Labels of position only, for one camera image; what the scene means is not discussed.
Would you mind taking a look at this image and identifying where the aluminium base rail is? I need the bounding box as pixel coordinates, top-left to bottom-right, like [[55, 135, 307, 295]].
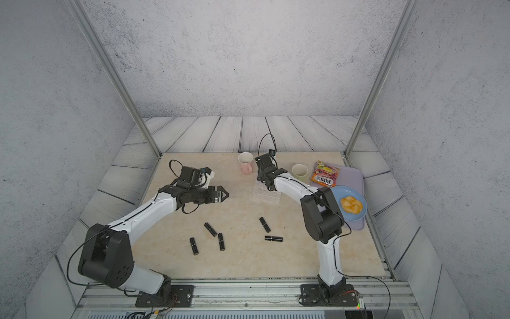
[[72, 277, 423, 318]]

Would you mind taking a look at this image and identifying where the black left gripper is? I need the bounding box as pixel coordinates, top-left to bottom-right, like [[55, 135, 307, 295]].
[[189, 184, 230, 204]]

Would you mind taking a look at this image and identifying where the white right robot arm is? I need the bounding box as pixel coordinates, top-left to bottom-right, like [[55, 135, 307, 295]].
[[255, 154, 350, 299]]

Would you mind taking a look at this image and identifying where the light green ceramic mug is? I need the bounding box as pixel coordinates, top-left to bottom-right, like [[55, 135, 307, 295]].
[[291, 163, 309, 183]]

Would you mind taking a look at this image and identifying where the lilac plastic tray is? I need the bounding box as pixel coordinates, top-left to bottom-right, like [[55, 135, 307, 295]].
[[332, 167, 368, 231]]

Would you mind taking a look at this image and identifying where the Fox's fruits candy bag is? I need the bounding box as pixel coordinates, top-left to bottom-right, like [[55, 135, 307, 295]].
[[311, 161, 340, 187]]

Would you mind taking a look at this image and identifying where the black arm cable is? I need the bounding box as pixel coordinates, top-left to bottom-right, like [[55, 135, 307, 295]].
[[257, 133, 392, 319], [65, 159, 212, 288]]

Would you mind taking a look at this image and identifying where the black lipstick tube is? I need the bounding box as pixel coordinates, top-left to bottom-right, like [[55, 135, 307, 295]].
[[189, 237, 199, 256], [204, 223, 218, 237], [259, 217, 271, 233], [218, 233, 225, 251]]

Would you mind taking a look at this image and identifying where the clear acrylic lipstick organizer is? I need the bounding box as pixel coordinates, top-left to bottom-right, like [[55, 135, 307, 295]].
[[252, 181, 282, 205]]

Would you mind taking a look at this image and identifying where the aluminium frame post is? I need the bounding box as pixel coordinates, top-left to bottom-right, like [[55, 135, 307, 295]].
[[344, 0, 419, 158], [66, 0, 162, 159]]

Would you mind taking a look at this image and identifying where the left aluminium frame post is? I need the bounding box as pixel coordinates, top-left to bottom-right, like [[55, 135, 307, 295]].
[[66, 0, 162, 159]]

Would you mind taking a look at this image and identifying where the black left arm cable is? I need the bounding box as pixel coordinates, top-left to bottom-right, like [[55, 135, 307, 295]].
[[65, 159, 212, 288]]

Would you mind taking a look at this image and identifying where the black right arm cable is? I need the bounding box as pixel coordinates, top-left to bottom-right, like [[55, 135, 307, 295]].
[[257, 133, 392, 319]]

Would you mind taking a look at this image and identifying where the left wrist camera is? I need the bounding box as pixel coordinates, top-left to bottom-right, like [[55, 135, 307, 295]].
[[199, 167, 215, 189]]

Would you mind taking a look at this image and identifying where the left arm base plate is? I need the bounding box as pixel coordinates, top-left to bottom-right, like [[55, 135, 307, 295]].
[[135, 284, 195, 308]]

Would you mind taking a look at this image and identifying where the pink ceramic mug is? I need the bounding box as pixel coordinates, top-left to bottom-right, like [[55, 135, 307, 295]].
[[238, 152, 254, 175]]

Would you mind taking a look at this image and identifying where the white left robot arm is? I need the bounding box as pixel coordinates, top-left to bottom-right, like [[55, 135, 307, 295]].
[[78, 166, 229, 299]]

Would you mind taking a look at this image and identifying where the right aluminium frame post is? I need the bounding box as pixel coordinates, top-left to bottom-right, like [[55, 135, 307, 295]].
[[344, 0, 419, 158]]

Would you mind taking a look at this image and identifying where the yellow braided bread bun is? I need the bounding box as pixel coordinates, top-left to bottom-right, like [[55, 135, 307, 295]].
[[340, 196, 364, 215]]

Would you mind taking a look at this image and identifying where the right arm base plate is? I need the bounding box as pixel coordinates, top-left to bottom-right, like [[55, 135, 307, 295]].
[[298, 284, 359, 308]]

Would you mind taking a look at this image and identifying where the light blue plate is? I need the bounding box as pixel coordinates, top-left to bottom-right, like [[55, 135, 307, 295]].
[[329, 186, 367, 222]]

